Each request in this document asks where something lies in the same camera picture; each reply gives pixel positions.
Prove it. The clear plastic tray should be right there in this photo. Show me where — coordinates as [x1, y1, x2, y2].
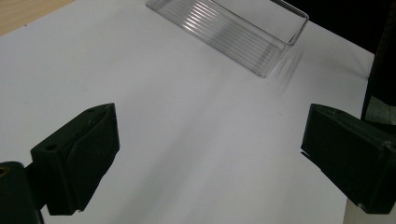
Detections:
[145, 0, 310, 78]

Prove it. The white table mat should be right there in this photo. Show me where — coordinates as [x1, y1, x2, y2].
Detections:
[0, 0, 375, 224]

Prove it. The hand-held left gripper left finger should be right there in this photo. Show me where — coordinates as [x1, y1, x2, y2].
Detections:
[30, 103, 120, 217]

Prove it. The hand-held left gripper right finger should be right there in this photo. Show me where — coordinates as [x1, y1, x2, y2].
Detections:
[300, 103, 396, 215]

